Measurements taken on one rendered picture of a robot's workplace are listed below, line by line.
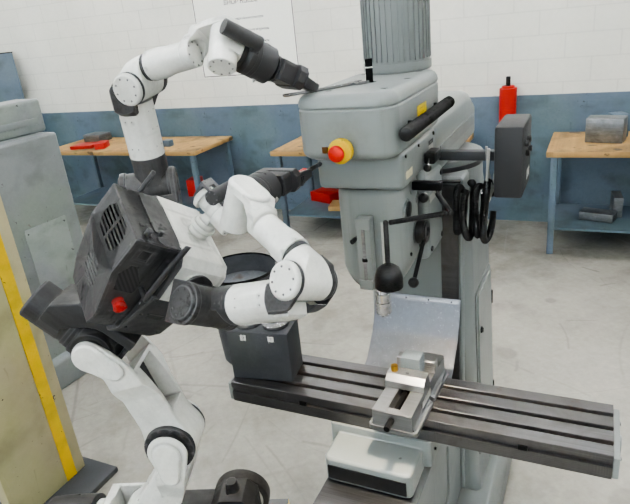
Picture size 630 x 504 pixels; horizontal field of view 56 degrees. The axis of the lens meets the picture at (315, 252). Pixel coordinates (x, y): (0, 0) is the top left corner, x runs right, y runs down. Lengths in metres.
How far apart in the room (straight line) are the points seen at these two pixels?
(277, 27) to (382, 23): 4.75
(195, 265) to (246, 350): 0.71
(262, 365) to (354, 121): 0.98
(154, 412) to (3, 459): 1.45
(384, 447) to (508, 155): 0.95
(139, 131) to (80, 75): 6.69
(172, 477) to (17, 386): 1.38
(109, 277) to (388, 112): 0.73
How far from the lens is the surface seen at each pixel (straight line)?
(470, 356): 2.31
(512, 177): 1.80
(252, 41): 1.38
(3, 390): 2.98
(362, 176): 1.55
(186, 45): 1.43
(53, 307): 1.63
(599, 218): 5.43
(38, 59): 8.71
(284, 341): 1.97
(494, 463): 2.81
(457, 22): 5.85
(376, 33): 1.77
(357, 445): 1.95
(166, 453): 1.73
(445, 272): 2.13
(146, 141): 1.57
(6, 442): 3.07
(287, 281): 1.11
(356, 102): 1.41
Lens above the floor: 2.07
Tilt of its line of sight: 22 degrees down
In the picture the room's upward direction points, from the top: 6 degrees counter-clockwise
